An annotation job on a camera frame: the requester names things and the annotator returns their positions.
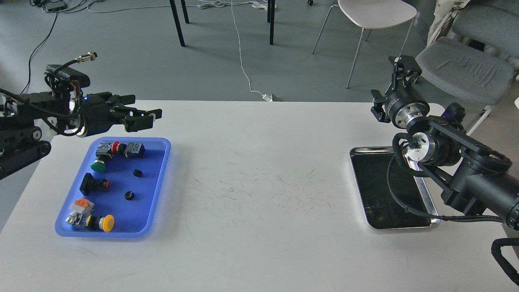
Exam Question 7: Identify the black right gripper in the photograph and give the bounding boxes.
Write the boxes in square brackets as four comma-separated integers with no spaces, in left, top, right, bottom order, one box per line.
[370,56,430,129]

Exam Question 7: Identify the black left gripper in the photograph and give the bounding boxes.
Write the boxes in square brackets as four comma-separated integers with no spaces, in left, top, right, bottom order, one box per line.
[77,92,163,137]

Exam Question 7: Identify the small black gear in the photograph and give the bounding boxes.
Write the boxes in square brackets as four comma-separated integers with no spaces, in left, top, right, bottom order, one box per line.
[132,169,143,178]
[124,191,135,201]

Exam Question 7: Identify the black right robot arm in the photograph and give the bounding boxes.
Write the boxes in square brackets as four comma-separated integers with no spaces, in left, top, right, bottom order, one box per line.
[371,55,519,231]

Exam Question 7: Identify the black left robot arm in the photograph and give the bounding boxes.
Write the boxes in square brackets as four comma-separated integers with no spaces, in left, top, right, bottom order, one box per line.
[0,52,163,178]

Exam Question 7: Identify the blue plastic tray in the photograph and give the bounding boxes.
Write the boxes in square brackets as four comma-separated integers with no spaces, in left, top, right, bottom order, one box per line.
[54,137,171,239]

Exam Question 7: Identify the silver metal tray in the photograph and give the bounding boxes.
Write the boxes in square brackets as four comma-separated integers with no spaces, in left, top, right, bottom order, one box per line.
[349,146,440,230]

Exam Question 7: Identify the white chair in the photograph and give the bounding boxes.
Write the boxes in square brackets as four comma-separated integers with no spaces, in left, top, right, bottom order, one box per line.
[312,0,418,89]

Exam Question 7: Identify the grey upholstered chair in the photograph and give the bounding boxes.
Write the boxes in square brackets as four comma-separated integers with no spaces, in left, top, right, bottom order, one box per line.
[416,37,514,135]

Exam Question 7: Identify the orange white contact block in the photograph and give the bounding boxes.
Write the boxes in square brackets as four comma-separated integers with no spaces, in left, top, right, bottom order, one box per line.
[70,198,95,216]

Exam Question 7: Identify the yellow mushroom push button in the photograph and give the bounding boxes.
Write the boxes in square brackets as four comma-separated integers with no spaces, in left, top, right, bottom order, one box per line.
[65,211,115,232]

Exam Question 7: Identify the white power adapter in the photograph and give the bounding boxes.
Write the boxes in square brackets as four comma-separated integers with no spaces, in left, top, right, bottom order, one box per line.
[262,94,281,102]

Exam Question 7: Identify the black table legs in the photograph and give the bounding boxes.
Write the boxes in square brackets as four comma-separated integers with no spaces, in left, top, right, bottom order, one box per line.
[169,0,276,47]

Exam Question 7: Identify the black switch contact block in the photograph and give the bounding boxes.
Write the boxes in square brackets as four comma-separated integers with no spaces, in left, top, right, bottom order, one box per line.
[123,142,145,158]

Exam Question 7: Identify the red push button switch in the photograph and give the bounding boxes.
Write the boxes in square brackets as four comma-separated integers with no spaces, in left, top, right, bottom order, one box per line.
[110,141,127,155]

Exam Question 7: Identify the green push button switch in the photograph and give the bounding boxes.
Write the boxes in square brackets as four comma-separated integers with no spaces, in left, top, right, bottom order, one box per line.
[90,143,112,173]

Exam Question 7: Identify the black selector switch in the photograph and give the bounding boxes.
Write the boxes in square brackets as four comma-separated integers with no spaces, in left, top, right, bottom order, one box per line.
[79,173,111,196]

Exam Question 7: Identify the black cable on floor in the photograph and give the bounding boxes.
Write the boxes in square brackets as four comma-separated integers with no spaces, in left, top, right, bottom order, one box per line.
[20,0,98,94]

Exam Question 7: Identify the white cable on floor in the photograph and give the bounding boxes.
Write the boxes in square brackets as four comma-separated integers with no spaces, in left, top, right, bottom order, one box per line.
[197,0,278,98]

